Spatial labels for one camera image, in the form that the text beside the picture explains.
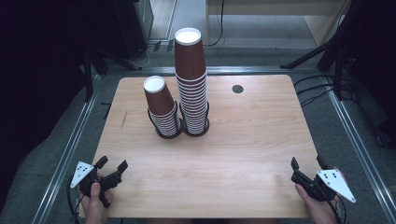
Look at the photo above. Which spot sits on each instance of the black computer tower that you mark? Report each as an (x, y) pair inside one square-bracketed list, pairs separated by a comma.
[(129, 28)]

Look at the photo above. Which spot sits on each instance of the black tripod stand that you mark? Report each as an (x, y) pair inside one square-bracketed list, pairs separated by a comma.
[(88, 71), (333, 46)]

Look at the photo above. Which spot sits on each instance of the person's right hand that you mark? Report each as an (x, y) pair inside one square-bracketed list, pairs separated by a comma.
[(322, 213)]

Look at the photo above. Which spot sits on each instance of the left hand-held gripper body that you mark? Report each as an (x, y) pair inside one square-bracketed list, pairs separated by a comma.
[(81, 174)]

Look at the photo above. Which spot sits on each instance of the light wooden desk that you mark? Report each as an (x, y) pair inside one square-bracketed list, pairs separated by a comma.
[(271, 7)]

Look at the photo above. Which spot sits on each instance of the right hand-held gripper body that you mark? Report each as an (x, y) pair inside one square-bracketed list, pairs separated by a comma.
[(334, 182)]

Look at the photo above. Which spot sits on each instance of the person's left hand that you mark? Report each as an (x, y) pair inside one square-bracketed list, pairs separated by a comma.
[(95, 208)]

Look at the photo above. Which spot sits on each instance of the stack of brown paper cups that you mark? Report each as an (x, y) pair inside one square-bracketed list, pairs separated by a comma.
[(160, 102), (190, 62)]

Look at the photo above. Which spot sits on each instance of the dark round table grommet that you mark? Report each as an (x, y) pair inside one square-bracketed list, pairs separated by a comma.
[(237, 89)]

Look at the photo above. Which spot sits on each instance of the dark curtain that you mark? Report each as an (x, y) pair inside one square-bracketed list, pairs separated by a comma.
[(34, 87)]

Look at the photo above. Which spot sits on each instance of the aluminium floor rail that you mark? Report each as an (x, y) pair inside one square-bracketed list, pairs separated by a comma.
[(249, 70), (67, 158), (362, 155)]

